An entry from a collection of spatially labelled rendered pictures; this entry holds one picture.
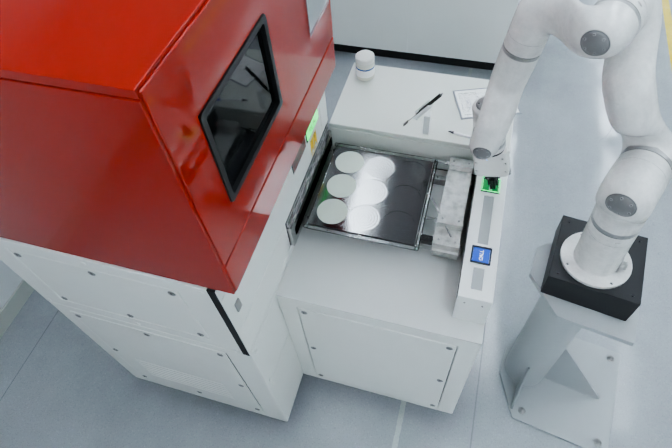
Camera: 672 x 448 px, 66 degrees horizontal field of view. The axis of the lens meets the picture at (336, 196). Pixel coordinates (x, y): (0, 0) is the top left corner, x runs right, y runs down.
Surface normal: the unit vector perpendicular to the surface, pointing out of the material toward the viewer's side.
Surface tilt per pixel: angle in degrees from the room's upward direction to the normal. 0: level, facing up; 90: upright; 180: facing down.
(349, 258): 0
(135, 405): 0
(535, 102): 0
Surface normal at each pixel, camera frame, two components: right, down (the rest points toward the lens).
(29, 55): -0.07, -0.61
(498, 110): -0.22, 0.11
